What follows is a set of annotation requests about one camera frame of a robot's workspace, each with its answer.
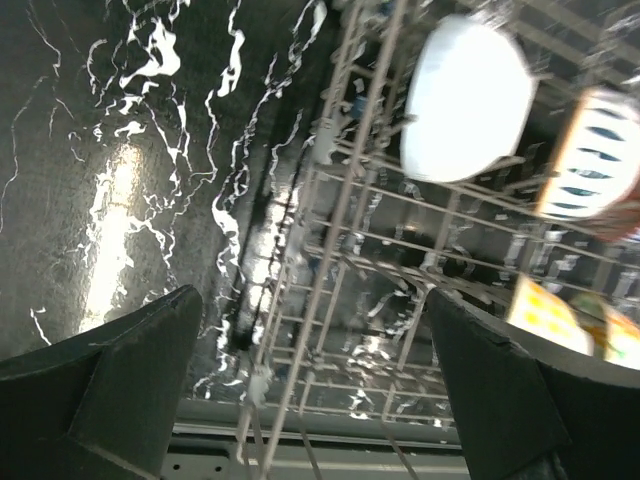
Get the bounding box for grey wire dish rack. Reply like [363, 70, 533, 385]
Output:
[235, 1, 639, 479]

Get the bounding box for plain white bowl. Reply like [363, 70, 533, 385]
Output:
[400, 14, 537, 183]

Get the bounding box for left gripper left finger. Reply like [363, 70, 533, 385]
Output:
[1, 285, 203, 479]

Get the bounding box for white bowl black stripes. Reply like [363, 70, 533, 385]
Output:
[534, 87, 639, 242]

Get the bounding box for yellow checked bowl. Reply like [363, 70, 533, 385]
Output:
[506, 274, 594, 356]

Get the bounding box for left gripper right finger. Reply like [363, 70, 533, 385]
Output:
[427, 288, 639, 479]

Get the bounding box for green floral bowl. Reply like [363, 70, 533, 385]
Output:
[569, 292, 639, 370]

